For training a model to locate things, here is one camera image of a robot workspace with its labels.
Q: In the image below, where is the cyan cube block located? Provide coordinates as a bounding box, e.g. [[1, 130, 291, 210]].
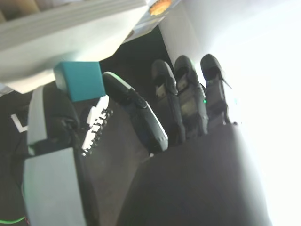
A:
[[53, 61, 106, 102]]

